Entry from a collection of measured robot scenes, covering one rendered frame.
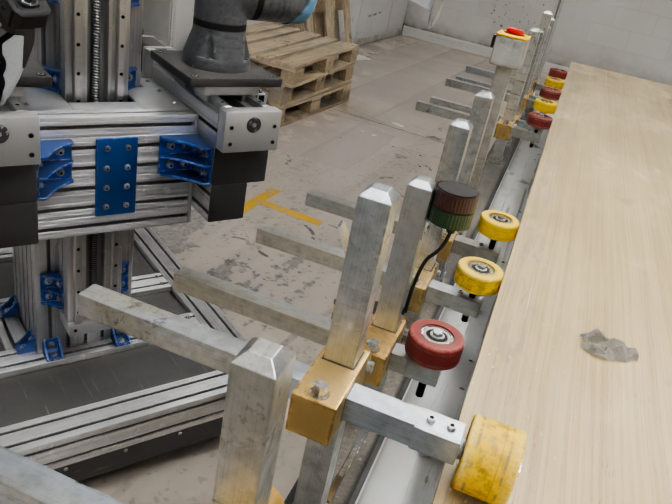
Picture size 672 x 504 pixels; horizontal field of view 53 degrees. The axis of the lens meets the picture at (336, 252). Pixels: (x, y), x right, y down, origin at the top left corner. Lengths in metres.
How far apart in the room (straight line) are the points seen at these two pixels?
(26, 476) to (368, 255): 0.36
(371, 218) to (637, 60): 8.23
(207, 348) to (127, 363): 1.18
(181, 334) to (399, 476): 0.51
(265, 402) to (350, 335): 0.27
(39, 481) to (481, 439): 0.40
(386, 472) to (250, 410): 0.68
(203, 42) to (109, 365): 0.90
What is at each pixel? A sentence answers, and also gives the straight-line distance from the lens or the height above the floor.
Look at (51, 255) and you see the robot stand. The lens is 1.80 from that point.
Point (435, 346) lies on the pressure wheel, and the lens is 0.93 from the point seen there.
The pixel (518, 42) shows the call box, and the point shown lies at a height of 1.21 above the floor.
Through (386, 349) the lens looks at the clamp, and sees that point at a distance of 0.96.
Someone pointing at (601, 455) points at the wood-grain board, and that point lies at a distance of 0.88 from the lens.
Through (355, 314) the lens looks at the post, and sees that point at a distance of 0.71.
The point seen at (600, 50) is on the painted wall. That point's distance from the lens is 8.83.
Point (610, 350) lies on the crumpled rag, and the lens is 1.07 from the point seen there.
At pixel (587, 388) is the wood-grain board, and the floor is 0.90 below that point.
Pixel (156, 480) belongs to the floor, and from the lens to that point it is 1.92.
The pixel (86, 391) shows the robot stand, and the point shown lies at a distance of 1.86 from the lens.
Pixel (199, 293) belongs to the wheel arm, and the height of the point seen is 0.84.
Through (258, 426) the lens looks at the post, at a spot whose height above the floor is 1.09.
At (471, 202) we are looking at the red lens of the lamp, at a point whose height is 1.10.
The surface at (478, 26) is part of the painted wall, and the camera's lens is 9.03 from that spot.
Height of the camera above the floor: 1.42
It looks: 27 degrees down
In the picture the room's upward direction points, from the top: 11 degrees clockwise
